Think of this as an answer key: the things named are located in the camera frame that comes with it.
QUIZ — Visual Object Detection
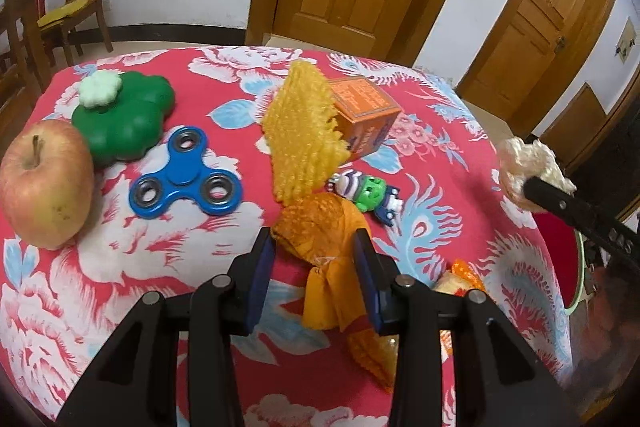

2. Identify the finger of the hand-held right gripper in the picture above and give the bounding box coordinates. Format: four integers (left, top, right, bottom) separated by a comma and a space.
522, 176, 640, 270

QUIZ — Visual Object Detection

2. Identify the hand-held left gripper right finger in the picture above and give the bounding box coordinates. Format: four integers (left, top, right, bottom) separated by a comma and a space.
352, 228, 583, 427

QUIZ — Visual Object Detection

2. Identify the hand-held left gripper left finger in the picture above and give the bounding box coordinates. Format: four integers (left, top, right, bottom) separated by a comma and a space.
55, 227, 277, 427

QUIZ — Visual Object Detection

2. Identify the red bucket with green rim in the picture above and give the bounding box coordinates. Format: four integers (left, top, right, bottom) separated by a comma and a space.
532, 209, 588, 313

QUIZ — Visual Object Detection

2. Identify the orange wrapper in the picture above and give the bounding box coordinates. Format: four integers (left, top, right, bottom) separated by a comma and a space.
272, 193, 373, 332

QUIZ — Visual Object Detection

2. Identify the orange snack packet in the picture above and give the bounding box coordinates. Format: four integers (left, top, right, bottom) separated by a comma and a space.
347, 258, 488, 395

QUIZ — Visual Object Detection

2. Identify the green toy figure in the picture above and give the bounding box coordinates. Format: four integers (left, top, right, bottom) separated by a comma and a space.
327, 170, 405, 226

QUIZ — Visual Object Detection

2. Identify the red floral tablecloth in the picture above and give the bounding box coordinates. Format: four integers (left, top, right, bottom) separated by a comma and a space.
0, 46, 576, 427

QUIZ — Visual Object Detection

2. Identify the blue fidget spinner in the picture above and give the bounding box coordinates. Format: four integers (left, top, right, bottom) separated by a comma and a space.
128, 127, 244, 220

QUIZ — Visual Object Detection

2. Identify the small orange carton box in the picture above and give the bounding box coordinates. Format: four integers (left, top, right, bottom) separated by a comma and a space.
327, 77, 403, 155

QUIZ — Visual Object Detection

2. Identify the green clover toy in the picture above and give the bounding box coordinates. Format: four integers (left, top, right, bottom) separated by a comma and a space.
71, 70, 177, 168

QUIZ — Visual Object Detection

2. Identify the wooden door with red ornament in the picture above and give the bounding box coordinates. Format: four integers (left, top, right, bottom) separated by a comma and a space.
457, 0, 623, 132

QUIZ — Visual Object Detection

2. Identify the red yellow apple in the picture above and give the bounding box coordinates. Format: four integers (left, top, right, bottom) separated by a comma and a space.
0, 119, 96, 251

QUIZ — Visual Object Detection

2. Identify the yellow green seat cushion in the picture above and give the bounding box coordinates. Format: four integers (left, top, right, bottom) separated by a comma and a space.
37, 0, 110, 29

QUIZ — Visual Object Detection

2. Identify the wooden wall panel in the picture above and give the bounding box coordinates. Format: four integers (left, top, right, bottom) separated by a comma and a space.
540, 82, 610, 142

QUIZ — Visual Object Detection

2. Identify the wall poster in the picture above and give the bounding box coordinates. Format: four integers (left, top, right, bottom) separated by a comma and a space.
614, 19, 638, 66

